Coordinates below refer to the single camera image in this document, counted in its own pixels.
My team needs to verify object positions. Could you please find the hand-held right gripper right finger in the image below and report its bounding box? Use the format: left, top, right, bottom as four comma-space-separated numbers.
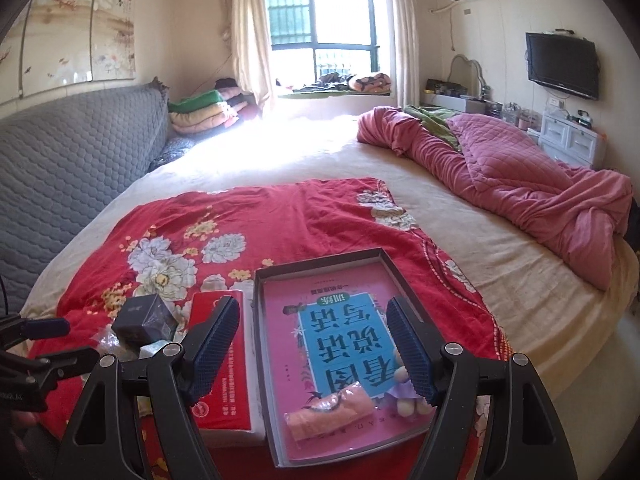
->
386, 296, 576, 480

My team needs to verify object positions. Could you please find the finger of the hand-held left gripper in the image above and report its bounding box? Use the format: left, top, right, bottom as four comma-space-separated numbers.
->
0, 314, 71, 351
30, 348, 103, 396

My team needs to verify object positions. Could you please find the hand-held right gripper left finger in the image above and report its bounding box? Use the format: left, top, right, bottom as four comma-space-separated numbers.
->
59, 295, 242, 480

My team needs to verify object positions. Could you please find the small plush doll purple dress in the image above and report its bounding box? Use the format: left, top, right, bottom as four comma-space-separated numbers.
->
385, 347, 436, 418

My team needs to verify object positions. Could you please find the dark cardboard tray box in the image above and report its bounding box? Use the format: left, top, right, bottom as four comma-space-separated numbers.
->
252, 248, 443, 468

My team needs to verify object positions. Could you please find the orange packet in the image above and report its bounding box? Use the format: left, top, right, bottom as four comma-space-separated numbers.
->
284, 380, 376, 443

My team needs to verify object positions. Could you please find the clear plastic bag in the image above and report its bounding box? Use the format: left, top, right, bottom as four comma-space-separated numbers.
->
95, 330, 151, 361

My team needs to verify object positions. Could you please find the red tissue pack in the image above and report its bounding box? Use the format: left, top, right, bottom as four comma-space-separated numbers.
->
187, 290, 266, 448

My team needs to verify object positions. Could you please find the black box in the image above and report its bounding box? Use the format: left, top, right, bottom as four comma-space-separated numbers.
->
111, 294, 180, 346

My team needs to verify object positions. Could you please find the pink book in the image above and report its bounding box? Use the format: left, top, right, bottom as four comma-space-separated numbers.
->
262, 275, 433, 461

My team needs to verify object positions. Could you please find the bed with cream sheet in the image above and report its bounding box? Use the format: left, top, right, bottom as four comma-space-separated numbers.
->
10, 105, 640, 401

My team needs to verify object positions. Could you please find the red floral blanket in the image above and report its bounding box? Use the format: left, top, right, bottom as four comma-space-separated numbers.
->
27, 177, 506, 480

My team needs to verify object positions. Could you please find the grey quilted headboard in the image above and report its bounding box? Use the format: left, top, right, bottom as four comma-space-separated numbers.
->
0, 82, 173, 316

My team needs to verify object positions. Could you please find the dark patterned pillow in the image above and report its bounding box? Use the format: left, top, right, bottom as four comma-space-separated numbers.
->
150, 135, 198, 171

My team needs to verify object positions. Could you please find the pink quilt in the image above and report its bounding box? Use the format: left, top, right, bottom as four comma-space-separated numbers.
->
356, 107, 633, 291

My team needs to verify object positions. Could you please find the stack of folded blankets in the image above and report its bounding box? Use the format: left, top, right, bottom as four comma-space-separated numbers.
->
167, 77, 261, 136

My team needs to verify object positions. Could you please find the green blanket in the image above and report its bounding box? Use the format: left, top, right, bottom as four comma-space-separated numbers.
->
402, 105, 463, 153

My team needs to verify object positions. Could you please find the dressing table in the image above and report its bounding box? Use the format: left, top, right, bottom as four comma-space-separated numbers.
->
422, 77, 496, 116

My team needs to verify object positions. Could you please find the white drawer cabinet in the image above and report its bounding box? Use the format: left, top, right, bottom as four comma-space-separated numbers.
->
540, 110, 608, 168

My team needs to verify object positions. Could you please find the patterned bedding on windowsill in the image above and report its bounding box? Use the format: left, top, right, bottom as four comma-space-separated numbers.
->
320, 72, 391, 95

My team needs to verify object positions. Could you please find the vanity mirror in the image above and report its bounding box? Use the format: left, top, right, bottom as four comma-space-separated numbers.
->
447, 54, 488, 98

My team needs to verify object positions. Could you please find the cream curtain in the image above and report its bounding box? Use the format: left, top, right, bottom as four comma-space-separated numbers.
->
230, 0, 273, 121
385, 0, 423, 111

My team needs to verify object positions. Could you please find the black television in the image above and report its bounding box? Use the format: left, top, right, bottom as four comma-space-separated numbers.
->
525, 32, 600, 101

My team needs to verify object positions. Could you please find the window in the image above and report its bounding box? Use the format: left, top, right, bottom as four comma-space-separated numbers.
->
263, 0, 378, 78

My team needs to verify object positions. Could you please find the flower wall painting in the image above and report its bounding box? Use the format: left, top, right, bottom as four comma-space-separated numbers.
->
0, 0, 138, 106

